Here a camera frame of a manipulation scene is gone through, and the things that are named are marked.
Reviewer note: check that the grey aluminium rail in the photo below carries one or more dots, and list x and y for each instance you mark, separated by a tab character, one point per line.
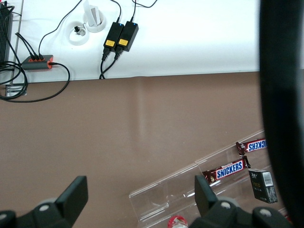
18	28

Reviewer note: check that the black power adapter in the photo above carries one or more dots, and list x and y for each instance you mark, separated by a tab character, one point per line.
127	35
113	35

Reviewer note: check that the small black box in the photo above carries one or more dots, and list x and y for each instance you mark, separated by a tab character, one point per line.
263	185

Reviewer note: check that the grey orange USB hub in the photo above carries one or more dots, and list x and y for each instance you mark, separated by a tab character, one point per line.
35	63

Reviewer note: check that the clear acrylic step stand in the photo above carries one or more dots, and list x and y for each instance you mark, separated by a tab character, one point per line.
213	180

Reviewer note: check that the small black grey clip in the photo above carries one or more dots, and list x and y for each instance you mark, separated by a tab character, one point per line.
79	30

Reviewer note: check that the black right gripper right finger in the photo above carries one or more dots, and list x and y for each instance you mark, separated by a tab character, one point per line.
206	197

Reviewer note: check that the white tape roll with paper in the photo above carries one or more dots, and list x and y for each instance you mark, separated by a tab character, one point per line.
95	28

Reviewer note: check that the black ribbed device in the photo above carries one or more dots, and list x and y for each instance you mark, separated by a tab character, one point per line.
4	35

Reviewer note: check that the silver metal bracket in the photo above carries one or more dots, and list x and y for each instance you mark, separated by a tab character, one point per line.
14	90

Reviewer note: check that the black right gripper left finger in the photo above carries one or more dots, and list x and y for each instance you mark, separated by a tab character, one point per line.
71	194

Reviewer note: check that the Snickers chocolate bar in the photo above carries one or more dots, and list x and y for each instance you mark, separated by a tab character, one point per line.
255	145
229	170

